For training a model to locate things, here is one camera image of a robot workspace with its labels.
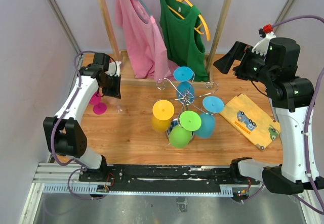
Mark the clear wine glass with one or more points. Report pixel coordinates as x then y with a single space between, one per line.
115 104

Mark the pink t-shirt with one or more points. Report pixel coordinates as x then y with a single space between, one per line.
144 43

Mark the green plastic wine glass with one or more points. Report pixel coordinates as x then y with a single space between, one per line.
181 134

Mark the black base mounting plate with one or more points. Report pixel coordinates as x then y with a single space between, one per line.
165 178

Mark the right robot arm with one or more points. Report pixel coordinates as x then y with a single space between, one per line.
291 99

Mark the aluminium frame rail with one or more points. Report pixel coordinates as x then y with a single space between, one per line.
57 179

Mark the wooden clothes rack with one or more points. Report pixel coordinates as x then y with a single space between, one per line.
207 62

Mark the yellow plastic wine glass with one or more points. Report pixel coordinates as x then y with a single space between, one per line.
163 111

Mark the magenta plastic wine glass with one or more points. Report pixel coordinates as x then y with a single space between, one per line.
98 106

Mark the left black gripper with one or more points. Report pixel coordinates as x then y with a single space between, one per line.
116 92

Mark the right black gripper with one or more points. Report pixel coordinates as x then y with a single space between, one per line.
240 51

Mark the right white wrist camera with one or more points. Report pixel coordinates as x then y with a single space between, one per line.
266 33

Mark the blue wine glass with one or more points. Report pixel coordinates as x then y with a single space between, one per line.
213 105
183 75

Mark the yellow clothes hanger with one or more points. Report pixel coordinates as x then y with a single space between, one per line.
184 10

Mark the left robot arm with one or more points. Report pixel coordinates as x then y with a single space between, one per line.
63 131

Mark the green tank top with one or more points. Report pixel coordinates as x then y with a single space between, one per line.
184 45

